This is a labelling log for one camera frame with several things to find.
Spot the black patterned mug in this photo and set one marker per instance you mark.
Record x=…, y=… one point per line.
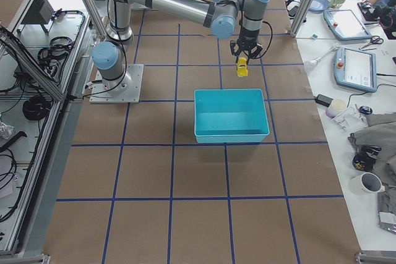
x=365, y=159

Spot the lavender cup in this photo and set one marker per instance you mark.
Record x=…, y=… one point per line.
x=335, y=107

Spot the black power adapter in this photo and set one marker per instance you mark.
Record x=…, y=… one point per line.
x=323, y=100

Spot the teach pendant tablet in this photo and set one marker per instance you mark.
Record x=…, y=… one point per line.
x=355, y=69
x=345, y=25

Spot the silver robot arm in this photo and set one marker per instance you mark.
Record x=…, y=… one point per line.
x=220, y=16

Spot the yellow beetle toy car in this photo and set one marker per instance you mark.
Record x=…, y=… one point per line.
x=242, y=67

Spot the blue plate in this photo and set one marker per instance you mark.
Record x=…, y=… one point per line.
x=318, y=6

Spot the white mug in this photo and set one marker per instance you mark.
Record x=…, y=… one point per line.
x=366, y=183

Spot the near teach pendant tablet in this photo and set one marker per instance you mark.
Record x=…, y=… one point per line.
x=355, y=69

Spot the black scissors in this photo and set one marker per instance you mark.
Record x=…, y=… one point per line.
x=375, y=40

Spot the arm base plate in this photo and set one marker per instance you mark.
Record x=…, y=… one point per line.
x=124, y=90

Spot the teal plastic storage bin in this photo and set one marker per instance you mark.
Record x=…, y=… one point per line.
x=230, y=116

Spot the aluminium frame post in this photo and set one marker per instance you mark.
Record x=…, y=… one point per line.
x=306, y=1

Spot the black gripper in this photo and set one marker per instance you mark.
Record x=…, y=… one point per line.
x=247, y=36

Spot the grey cloth pile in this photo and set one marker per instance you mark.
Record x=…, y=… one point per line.
x=380, y=132

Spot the far teach pendant tablet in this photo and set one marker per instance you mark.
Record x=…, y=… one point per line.
x=345, y=25

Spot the grey control box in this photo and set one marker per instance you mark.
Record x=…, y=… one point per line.
x=39, y=13

